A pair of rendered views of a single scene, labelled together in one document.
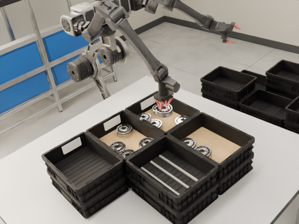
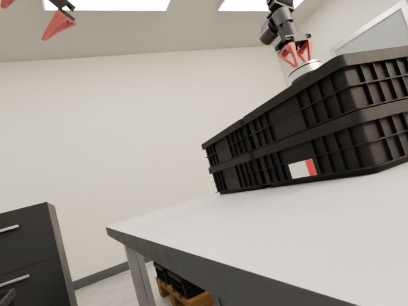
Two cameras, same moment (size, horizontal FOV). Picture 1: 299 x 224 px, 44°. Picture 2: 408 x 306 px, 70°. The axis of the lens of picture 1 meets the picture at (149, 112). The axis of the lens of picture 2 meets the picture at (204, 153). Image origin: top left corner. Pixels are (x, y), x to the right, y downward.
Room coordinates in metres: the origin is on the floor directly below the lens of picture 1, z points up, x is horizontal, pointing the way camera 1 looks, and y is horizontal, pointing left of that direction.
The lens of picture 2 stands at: (2.75, -0.22, 0.77)
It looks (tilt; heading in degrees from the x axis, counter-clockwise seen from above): 5 degrees up; 195
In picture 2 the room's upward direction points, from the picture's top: 16 degrees counter-clockwise
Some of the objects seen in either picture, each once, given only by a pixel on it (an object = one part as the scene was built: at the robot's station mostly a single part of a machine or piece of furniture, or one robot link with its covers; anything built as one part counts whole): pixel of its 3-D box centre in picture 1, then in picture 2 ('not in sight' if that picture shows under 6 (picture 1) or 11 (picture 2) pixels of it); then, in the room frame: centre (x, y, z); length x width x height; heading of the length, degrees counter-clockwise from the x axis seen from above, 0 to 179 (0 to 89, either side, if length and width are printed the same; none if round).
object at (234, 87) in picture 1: (228, 99); not in sight; (2.77, -0.72, 0.37); 0.40 x 0.30 x 0.45; 40
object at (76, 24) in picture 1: (81, 26); not in sight; (2.16, 0.34, 1.45); 0.09 x 0.08 x 0.12; 130
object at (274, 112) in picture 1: (268, 119); not in sight; (2.47, -0.98, 0.31); 0.40 x 0.30 x 0.34; 40
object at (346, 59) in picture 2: (161, 111); (323, 90); (1.92, -0.08, 0.92); 0.40 x 0.30 x 0.02; 36
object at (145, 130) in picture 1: (125, 140); not in sight; (1.74, 0.17, 0.87); 0.40 x 0.30 x 0.11; 36
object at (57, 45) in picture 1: (77, 50); not in sight; (3.82, 0.70, 0.60); 0.72 x 0.03 x 0.56; 130
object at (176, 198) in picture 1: (171, 165); not in sight; (1.42, -0.07, 0.92); 0.40 x 0.30 x 0.02; 36
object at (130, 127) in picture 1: (124, 128); not in sight; (1.87, 0.17, 0.86); 0.10 x 0.10 x 0.01
